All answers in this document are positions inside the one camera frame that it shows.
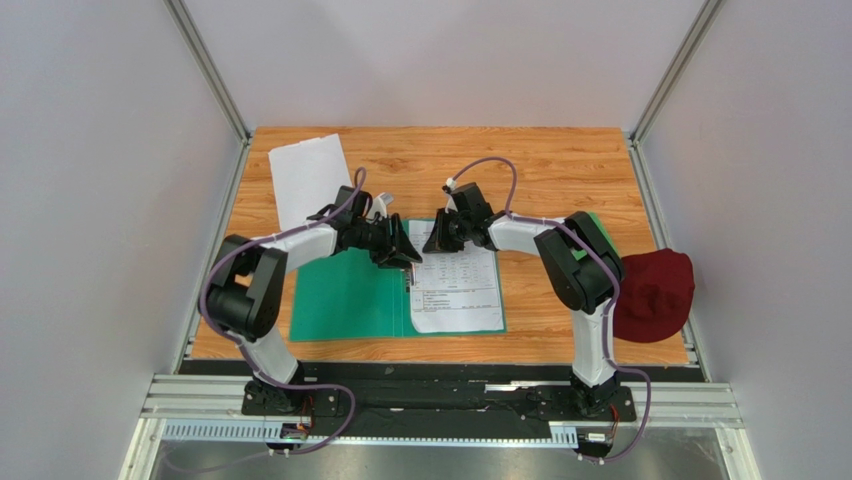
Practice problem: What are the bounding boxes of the green folded cloth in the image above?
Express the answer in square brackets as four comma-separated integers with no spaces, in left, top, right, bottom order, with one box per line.
[566,211,620,260]

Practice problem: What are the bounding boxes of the aluminium frame post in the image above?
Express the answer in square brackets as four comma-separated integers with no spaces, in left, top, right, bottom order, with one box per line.
[163,0,252,145]
[628,0,725,146]

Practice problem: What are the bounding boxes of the dark red hat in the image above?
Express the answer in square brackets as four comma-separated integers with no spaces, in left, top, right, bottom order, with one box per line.
[613,248,695,343]

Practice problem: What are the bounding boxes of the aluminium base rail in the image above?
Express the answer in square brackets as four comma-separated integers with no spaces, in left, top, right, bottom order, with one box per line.
[141,375,744,448]

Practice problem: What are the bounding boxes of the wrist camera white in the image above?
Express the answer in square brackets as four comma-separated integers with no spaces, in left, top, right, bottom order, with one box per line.
[442,177,458,213]
[366,192,394,221]

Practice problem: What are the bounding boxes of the green file folder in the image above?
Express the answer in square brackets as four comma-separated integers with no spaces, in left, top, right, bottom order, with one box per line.
[288,211,507,343]

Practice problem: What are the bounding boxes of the white paper sheet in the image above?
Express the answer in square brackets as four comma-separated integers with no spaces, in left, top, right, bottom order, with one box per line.
[268,134,352,231]

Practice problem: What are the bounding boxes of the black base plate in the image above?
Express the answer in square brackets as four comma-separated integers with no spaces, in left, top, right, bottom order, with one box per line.
[241,362,643,435]

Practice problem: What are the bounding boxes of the right aluminium frame post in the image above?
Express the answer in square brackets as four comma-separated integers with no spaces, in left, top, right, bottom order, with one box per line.
[628,0,725,146]

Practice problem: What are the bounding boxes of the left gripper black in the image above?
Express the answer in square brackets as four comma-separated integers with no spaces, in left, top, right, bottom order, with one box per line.
[351,213,423,270]

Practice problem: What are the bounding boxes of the printed paper sheet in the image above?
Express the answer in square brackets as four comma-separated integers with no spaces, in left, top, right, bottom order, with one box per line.
[405,220,506,335]

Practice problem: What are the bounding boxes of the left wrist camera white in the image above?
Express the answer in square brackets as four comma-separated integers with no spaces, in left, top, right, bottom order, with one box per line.
[366,192,394,221]

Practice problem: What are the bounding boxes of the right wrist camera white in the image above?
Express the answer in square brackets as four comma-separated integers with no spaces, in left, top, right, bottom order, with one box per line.
[442,177,458,213]

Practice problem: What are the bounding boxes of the left aluminium frame post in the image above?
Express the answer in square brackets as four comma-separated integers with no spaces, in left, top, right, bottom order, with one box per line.
[163,0,252,145]

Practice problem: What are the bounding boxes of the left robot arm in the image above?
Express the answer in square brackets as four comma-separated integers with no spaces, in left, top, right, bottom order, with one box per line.
[198,186,422,414]

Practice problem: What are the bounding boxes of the metal folder clip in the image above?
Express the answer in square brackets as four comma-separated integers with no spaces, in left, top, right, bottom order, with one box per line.
[403,266,417,294]

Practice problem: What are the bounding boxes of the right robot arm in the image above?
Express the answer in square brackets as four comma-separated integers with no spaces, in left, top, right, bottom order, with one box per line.
[423,181,624,418]

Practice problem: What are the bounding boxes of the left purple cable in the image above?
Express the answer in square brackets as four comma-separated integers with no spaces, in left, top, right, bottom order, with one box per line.
[197,166,358,457]

